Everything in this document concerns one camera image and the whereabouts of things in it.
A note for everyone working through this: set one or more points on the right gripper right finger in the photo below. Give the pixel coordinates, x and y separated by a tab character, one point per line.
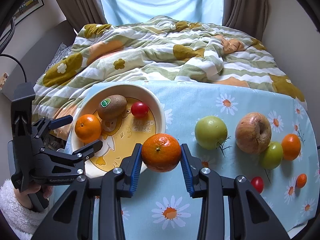
191	167

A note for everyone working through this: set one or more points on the left hand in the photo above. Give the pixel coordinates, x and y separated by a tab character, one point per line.
23	198

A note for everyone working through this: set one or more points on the left brown curtain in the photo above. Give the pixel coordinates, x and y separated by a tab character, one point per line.
82	12

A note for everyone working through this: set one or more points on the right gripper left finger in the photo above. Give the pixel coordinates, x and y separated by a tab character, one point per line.
131	167

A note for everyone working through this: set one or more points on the large orange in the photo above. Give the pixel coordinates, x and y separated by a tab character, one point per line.
161	152

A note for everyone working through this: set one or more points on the red cherry tomato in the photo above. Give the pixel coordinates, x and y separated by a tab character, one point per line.
139	110
258	184

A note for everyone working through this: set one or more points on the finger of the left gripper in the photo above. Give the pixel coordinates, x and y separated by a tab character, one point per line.
60	122
89	150

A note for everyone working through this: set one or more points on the brown curtain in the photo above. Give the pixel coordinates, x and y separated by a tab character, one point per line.
82	12
249	16

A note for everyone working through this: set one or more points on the brown kiwi with sticker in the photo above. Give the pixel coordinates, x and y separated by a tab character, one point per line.
111	107

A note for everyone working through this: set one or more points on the medium orange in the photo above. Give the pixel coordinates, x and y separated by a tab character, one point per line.
88	128

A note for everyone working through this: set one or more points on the green striped floral quilt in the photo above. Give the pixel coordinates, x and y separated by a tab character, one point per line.
159	49

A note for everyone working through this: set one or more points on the wrinkled brownish apple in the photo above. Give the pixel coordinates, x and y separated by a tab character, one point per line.
253	133

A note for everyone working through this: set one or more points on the small green apple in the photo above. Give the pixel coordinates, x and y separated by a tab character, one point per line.
272	156

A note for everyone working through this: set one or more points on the grey bed headboard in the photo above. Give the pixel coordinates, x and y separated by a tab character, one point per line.
39	56

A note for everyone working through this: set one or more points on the white fleece left sleeve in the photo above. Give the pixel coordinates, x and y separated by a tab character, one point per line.
22	220

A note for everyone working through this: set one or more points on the large green apple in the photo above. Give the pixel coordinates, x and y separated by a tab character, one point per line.
210	132

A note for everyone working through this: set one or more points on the framed wall picture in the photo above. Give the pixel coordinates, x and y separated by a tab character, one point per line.
15	11

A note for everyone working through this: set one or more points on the light blue window sheet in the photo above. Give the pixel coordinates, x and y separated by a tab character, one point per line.
120	12

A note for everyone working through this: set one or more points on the cream duck plate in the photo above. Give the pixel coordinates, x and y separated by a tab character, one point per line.
120	134

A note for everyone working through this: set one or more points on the right brown curtain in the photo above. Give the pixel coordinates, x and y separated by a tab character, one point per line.
249	16

